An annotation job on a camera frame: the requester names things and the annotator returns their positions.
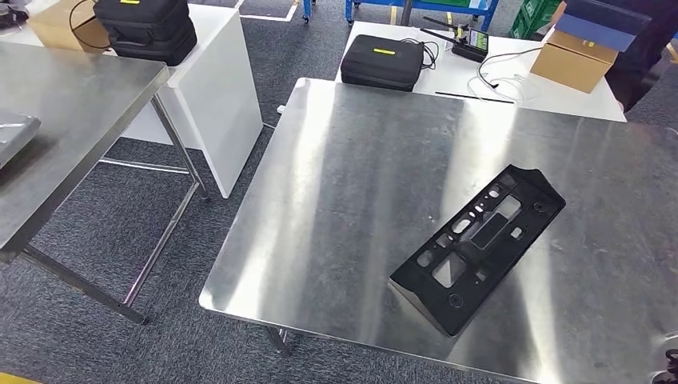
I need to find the thin black cable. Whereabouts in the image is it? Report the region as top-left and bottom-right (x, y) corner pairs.
(477, 46), (544, 90)
(69, 0), (111, 51)

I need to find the cardboard box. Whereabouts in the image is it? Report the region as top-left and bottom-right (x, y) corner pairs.
(27, 0), (111, 54)
(529, 29), (620, 95)

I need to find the black case with yellow label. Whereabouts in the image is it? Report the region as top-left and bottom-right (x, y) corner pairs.
(340, 34), (426, 92)

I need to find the black cable bundle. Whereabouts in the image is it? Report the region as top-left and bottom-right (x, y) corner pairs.
(402, 38), (441, 71)

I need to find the thin black rod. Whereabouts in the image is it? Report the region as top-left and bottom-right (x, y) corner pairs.
(434, 90), (516, 106)

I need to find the blue box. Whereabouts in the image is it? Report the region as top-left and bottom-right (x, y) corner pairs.
(553, 0), (652, 53)

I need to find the stainless steel table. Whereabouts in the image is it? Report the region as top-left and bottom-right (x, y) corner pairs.
(0, 41), (212, 326)

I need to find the stainless steel workbench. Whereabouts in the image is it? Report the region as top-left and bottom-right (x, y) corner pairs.
(198, 78), (678, 384)

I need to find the small dark desk object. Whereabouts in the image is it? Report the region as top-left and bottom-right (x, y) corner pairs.
(0, 2), (30, 30)

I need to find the white floor tape mark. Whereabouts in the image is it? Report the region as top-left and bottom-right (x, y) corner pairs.
(239, 0), (301, 22)

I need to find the green plastic crate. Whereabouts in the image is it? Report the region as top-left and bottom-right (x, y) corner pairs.
(511, 0), (563, 41)

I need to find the long black plastic part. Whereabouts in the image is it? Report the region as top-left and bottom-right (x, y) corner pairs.
(389, 164), (567, 338)

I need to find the thin white cable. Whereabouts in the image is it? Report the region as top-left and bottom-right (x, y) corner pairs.
(467, 74), (531, 104)

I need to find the black radio with antennas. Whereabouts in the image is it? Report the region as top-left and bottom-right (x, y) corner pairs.
(421, 15), (490, 63)

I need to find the black carrying case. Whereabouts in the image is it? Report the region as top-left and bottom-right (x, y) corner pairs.
(94, 0), (198, 67)

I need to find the grey metal part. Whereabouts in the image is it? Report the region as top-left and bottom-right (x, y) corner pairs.
(0, 110), (42, 170)

